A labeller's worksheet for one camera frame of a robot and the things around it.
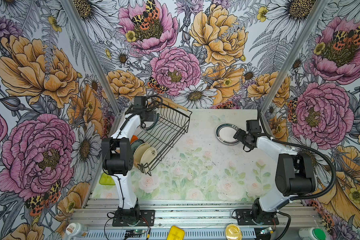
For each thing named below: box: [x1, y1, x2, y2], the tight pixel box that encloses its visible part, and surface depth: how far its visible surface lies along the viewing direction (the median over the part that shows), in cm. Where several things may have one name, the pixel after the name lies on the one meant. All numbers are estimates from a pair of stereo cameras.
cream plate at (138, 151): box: [133, 143, 151, 167], surface depth 86 cm
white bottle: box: [65, 222, 90, 237], surface depth 66 cm
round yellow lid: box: [225, 223, 243, 240], surface depth 72 cm
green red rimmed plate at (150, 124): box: [141, 113, 160, 131], surface depth 111 cm
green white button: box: [298, 227, 327, 240], surface depth 65 cm
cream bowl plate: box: [140, 147, 158, 165], surface depth 85 cm
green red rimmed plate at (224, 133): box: [215, 123, 241, 146], surface depth 110 cm
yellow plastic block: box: [166, 225, 185, 240], surface depth 71 cm
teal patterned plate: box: [130, 139, 145, 155], surface depth 89 cm
